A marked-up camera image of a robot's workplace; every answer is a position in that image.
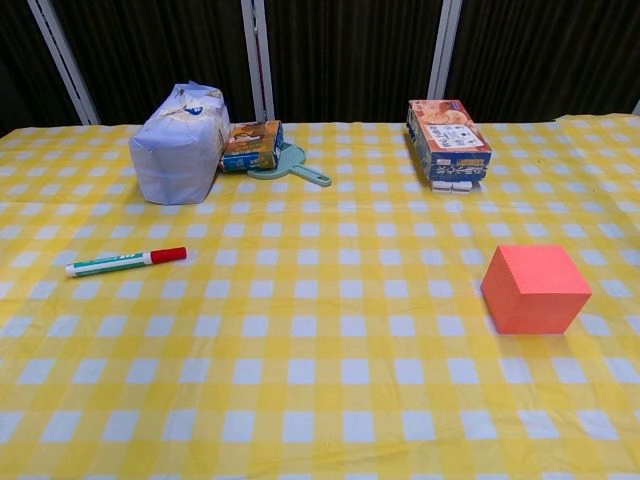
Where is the green marker red cap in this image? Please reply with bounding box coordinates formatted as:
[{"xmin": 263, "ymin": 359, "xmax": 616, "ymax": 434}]
[{"xmin": 65, "ymin": 246, "xmax": 188, "ymax": 278}]

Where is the orange cube block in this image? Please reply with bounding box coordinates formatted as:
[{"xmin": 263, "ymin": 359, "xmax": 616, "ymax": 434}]
[{"xmin": 480, "ymin": 243, "xmax": 594, "ymax": 335}]

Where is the yellow white checkered tablecloth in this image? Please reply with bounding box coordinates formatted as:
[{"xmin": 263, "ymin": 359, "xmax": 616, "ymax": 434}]
[{"xmin": 0, "ymin": 113, "xmax": 640, "ymax": 480}]

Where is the teal plastic scoop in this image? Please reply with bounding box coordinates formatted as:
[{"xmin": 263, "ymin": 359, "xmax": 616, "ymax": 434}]
[{"xmin": 247, "ymin": 141, "xmax": 333, "ymax": 189}]

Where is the small orange blue carton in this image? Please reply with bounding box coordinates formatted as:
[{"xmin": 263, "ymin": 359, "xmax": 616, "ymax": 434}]
[{"xmin": 219, "ymin": 119, "xmax": 285, "ymax": 174}]

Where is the white segmented plastic pack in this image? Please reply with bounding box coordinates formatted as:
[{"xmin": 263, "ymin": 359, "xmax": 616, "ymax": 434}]
[{"xmin": 430, "ymin": 179, "xmax": 484, "ymax": 195}]

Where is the orange biscuit box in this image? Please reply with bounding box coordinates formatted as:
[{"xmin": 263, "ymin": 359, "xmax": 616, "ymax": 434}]
[{"xmin": 405, "ymin": 98, "xmax": 494, "ymax": 191}]

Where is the white blue paper bag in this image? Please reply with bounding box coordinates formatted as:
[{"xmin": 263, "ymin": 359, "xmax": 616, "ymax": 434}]
[{"xmin": 128, "ymin": 82, "xmax": 232, "ymax": 206}]

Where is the black pleated curtain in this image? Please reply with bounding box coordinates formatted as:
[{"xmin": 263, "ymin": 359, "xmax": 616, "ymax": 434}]
[{"xmin": 0, "ymin": 0, "xmax": 640, "ymax": 136}]

